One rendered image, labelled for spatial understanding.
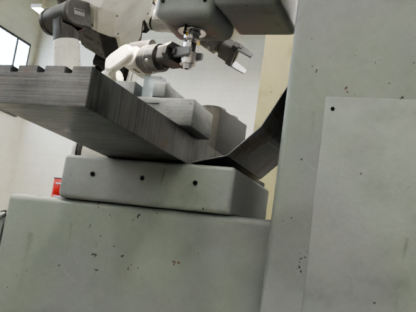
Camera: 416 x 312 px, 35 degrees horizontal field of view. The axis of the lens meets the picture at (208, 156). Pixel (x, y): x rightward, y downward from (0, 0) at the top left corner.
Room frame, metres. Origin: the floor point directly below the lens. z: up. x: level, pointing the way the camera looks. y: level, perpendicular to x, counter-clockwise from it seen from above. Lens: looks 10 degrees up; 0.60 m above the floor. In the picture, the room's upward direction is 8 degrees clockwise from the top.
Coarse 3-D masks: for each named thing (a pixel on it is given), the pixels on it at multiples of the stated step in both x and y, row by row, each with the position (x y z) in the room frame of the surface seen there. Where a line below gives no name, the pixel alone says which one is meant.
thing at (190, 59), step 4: (188, 44) 1.87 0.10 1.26; (192, 48) 1.87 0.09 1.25; (196, 48) 1.88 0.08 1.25; (192, 52) 1.87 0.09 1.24; (196, 52) 1.88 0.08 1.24; (184, 56) 1.87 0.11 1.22; (188, 56) 1.87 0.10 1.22; (192, 56) 1.87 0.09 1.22; (180, 60) 1.88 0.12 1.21; (184, 60) 1.87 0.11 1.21; (188, 60) 1.87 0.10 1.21; (192, 60) 1.87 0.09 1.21; (180, 64) 1.90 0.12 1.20; (192, 64) 1.88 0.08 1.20
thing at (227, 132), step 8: (216, 112) 2.12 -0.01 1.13; (224, 112) 2.14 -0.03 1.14; (216, 120) 2.11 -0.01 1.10; (224, 120) 2.14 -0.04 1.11; (232, 120) 2.19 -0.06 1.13; (216, 128) 2.11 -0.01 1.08; (224, 128) 2.15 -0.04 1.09; (232, 128) 2.20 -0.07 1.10; (240, 128) 2.26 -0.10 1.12; (216, 136) 2.11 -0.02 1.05; (224, 136) 2.16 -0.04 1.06; (232, 136) 2.21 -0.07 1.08; (240, 136) 2.26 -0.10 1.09; (208, 144) 2.12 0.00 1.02; (216, 144) 2.11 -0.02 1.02; (224, 144) 2.16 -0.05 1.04; (232, 144) 2.22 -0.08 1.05; (224, 152) 2.17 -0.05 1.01
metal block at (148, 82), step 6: (144, 78) 1.71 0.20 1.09; (150, 78) 1.71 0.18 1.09; (156, 78) 1.70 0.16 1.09; (162, 78) 1.70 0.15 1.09; (144, 84) 1.71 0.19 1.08; (150, 84) 1.70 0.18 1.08; (168, 84) 1.74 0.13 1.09; (144, 90) 1.71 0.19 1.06; (150, 90) 1.70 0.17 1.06; (144, 96) 1.71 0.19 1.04; (150, 96) 1.70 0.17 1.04
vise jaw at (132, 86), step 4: (116, 80) 1.69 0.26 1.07; (120, 84) 1.69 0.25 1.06; (124, 84) 1.68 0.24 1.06; (128, 84) 1.68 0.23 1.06; (132, 84) 1.67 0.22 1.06; (136, 84) 1.68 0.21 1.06; (124, 88) 1.68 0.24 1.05; (128, 88) 1.68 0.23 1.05; (132, 88) 1.67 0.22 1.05; (136, 88) 1.68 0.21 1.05; (140, 88) 1.70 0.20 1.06; (132, 92) 1.67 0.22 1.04; (136, 92) 1.68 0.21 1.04; (140, 92) 1.70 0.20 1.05; (136, 96) 1.69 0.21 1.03; (140, 96) 1.71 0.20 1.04
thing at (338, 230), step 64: (320, 0) 1.52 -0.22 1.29; (384, 0) 1.46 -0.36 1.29; (320, 64) 1.51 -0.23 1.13; (384, 64) 1.46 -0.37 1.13; (320, 128) 1.51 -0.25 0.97; (384, 128) 1.45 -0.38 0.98; (320, 192) 1.50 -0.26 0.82; (384, 192) 1.45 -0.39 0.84; (320, 256) 1.49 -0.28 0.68; (384, 256) 1.44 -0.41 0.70
